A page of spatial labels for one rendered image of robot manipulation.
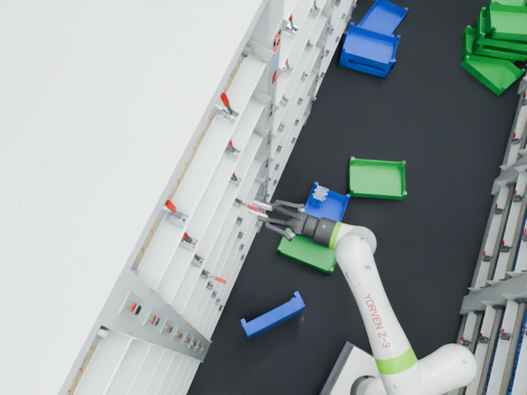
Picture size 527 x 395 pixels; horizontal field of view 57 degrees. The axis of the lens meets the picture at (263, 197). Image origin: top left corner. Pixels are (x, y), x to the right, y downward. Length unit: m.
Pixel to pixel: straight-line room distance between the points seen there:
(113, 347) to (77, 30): 0.60
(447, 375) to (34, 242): 1.18
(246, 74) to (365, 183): 1.67
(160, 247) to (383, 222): 1.83
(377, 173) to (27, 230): 2.21
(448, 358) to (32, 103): 1.27
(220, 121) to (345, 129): 1.81
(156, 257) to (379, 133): 2.07
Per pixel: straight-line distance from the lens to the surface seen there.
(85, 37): 1.00
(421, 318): 2.65
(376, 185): 2.77
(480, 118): 3.17
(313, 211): 2.61
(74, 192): 0.85
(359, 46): 3.11
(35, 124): 0.93
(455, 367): 1.59
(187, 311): 1.61
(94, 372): 1.03
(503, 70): 3.41
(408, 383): 1.53
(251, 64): 1.22
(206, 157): 1.10
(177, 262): 1.23
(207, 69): 0.92
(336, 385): 2.16
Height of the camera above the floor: 2.50
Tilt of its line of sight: 70 degrees down
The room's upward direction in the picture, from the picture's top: 4 degrees clockwise
